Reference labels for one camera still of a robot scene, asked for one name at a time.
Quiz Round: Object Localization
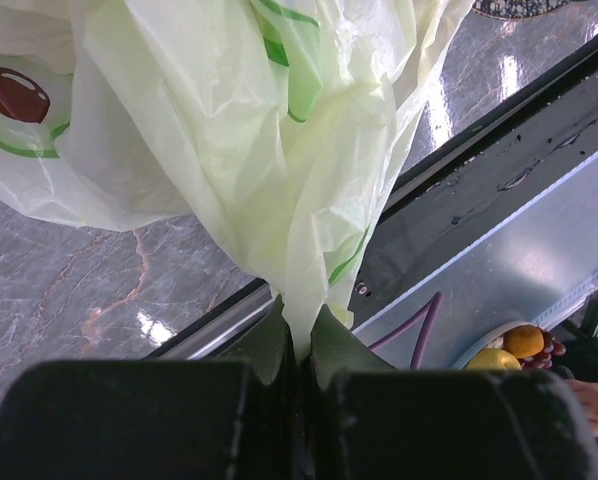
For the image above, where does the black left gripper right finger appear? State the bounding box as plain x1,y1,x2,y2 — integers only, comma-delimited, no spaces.
309,309,598,479

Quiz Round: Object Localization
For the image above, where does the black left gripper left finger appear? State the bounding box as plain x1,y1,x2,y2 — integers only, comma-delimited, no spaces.
0,301,295,479

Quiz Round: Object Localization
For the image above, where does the avocado print plastic bag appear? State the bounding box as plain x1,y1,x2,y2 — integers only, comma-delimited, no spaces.
0,1,471,357

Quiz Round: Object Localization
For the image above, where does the speckled ceramic plate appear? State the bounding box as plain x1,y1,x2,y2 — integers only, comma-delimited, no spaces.
472,0,571,21

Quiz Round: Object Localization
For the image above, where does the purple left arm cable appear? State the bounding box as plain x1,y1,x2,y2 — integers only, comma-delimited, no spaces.
368,292,445,369

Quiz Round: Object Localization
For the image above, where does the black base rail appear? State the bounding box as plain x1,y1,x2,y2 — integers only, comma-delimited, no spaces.
143,34,598,361

